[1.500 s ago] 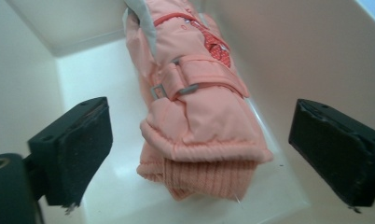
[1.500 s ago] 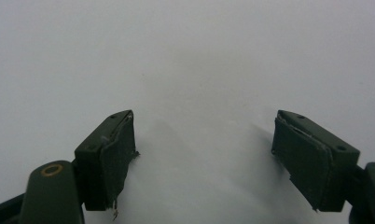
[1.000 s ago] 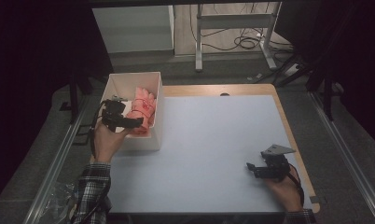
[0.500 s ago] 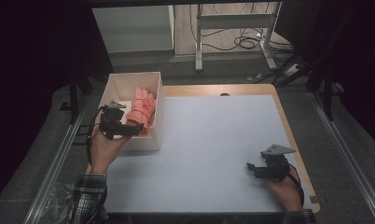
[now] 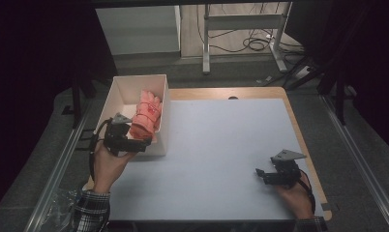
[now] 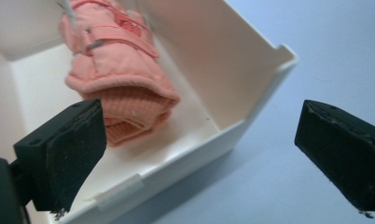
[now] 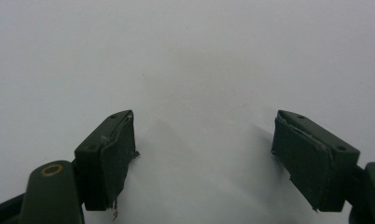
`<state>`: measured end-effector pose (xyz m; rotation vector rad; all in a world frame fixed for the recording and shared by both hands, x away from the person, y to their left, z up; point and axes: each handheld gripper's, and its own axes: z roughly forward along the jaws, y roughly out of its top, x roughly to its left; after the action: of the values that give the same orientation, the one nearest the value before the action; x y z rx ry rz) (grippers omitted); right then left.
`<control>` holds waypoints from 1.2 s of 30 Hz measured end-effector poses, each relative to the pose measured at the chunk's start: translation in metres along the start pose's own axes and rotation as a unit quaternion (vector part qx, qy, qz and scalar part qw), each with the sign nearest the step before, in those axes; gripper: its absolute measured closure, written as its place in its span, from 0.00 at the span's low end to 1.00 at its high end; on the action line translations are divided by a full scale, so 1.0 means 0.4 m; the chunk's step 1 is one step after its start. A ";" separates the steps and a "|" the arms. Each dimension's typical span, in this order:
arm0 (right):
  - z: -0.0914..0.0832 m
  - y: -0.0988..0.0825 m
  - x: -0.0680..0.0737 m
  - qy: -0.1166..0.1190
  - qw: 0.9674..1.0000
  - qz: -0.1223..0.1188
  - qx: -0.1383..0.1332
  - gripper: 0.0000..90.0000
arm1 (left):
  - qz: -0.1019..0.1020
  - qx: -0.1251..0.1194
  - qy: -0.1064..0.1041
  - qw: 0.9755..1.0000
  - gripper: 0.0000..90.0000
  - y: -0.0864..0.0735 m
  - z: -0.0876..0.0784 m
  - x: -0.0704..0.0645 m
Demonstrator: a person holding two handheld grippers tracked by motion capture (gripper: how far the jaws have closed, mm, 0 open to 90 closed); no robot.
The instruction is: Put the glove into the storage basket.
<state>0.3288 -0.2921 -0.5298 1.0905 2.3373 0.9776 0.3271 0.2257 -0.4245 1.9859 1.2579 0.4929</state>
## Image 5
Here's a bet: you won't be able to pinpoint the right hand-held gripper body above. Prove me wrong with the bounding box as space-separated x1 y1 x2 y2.
268 149 308 189

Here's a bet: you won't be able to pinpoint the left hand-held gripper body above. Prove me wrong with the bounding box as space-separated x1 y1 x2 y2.
103 112 135 158

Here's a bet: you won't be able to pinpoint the pink glove with red label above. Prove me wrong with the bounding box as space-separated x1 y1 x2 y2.
129 89 164 141

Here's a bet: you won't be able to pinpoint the white cardboard box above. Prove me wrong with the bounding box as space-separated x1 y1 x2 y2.
93 73 171 158

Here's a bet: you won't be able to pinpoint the person's right hand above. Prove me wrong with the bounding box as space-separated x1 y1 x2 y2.
273 173 315 220

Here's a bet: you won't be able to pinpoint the person's left hand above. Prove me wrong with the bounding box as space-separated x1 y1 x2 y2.
92 140 136 195

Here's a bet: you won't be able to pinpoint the pale blue table mat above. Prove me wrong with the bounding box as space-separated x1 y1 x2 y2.
106 98 326 222

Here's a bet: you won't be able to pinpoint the dark metal stand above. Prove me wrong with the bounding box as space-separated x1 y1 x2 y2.
317 72 349 126
61 76 98 130

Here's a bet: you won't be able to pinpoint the clear plastic bag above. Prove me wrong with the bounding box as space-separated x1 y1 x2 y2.
41 186 84 232

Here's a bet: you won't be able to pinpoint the white power strip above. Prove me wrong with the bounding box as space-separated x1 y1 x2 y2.
293 65 312 80

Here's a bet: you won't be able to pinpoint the white cabinet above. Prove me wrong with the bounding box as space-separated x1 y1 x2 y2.
95 4 182 56

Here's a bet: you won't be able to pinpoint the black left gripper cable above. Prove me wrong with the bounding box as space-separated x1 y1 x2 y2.
88 117 114 182

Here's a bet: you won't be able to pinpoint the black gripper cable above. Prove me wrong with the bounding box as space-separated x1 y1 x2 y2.
88 117 114 182
298 169 316 215

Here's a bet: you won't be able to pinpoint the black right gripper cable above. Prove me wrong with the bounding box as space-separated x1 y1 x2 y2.
298 169 316 215

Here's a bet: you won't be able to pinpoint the aluminium rail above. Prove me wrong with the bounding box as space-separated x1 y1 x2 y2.
320 94 389 232
23 96 98 232

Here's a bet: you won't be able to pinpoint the black floor cables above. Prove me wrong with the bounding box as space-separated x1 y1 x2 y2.
196 3 306 55

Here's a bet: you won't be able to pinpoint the grey metal desk frame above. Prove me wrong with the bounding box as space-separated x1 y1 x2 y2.
201 1 294 75

